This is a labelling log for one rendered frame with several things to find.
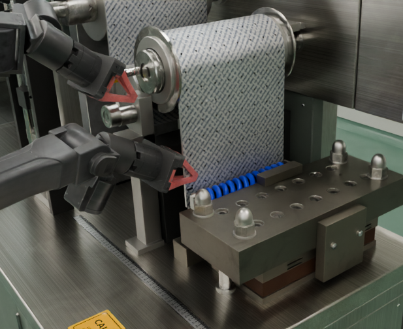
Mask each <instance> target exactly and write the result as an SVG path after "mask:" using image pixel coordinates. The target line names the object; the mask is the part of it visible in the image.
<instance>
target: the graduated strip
mask: <svg viewBox="0 0 403 329"><path fill-rule="evenodd" d="M72 218H73V219H74V220H75V221H76V222H77V223H78V224H79V225H80V226H81V227H83V228H84V229H85V230H86V231H87V232H88V233H89V234H91V235H92V236H93V237H94V238H95V239H96V240H97V241H98V242H99V243H100V244H101V245H102V246H103V247H104V248H106V249H107V250H108V251H109V252H110V253H111V254H112V255H114V256H115V257H116V258H117V259H118V260H119V261H120V262H121V263H122V264H123V265H124V266H125V267H126V268H128V269H129V270H130V271H131V272H132V273H133V274H134V275H136V276H137V277H138V278H139V279H140V280H141V281H142V282H143V283H144V284H145V285H146V286H147V287H148V288H149V289H151V290H152V291H153V292H154V293H155V294H156V295H158V297H160V299H162V301H164V302H165V303H166V304H167V305H168V306H169V307H170V308H171V309H173V310H174V311H175V312H176V313H177V314H178V315H179V316H181V318H183V320H185V321H186V322H187V323H188V324H189V325H190V326H191V327H192V328H193V329H211V327H209V326H208V325H207V324H206V323H205V322H204V321H203V320H201V319H200V318H199V317H198V316H197V315H196V314H194V312H192V311H191V310H190V309H189V308H188V307H187V306H185V305H184V304H183V303H182V302H181V301H179V299H177V297H175V296H174V295H173V294H172V293H171V292H169V291H168V290H167V289H166V288H165V287H164V286H162V284H160V283H159V282H158V281H157V280H156V279H154V278H153V277H152V276H151V275H150V274H149V273H148V272H147V271H146V270H144V269H143V268H142V267H141V266H140V265H138V264H137V263H136V262H135V261H134V260H133V259H132V258H131V257H130V256H128V255H127V254H126V253H125V252H124V251H122V250H121V249H120V248H119V247H118V246H117V245H116V244H115V243H114V242H112V241H111V240H110V239H109V238H107V237H106V236H105V235H104V234H103V233H102V232H101V231H100V230H99V229H98V228H96V227H95V226H94V225H93V224H91V223H90V222H89V221H88V220H87V219H86V218H85V217H84V216H83V215H77V216H75V217H72Z"/></svg>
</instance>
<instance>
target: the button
mask: <svg viewBox="0 0 403 329"><path fill-rule="evenodd" d="M68 329H125V327H124V326H123V325H122V324H121V323H120V322H119V321H118V320H117V318H115V316H113V314H111V312H109V310H105V311H103V312H101V313H98V314H96V315H94V316H92V317H90V318H88V319H85V320H83V321H80V322H78V323H76V324H74V325H72V326H70V327H68Z"/></svg>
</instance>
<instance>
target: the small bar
mask: <svg viewBox="0 0 403 329"><path fill-rule="evenodd" d="M300 173H302V164H300V163H298V162H296V161H291V162H289V163H286V164H283V165H281V166H277V167H276V168H272V169H270V170H267V171H264V172H262V173H259V174H257V183H258V184H260V185H262V186H264V187H267V186H269V185H272V184H274V183H277V182H279V181H282V180H285V179H287V178H290V177H292V176H296V175H297V174H300Z"/></svg>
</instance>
